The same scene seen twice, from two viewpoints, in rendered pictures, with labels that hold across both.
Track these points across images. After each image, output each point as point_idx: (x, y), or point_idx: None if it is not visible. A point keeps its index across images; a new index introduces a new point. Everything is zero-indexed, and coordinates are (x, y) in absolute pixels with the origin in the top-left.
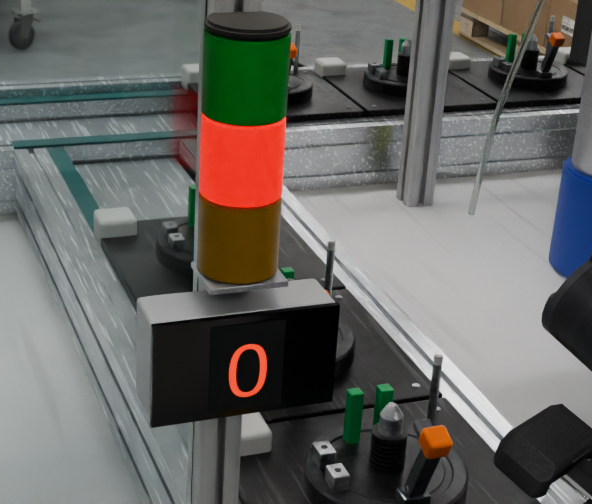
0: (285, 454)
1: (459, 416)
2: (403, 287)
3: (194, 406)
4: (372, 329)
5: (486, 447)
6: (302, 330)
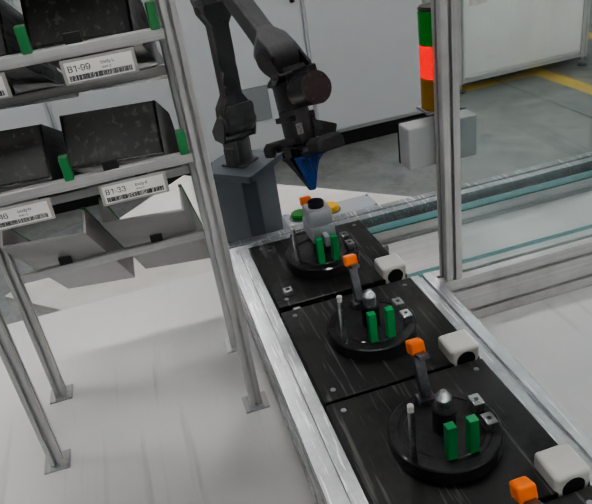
0: (429, 344)
1: (318, 385)
2: None
3: None
4: (372, 477)
5: (308, 363)
6: None
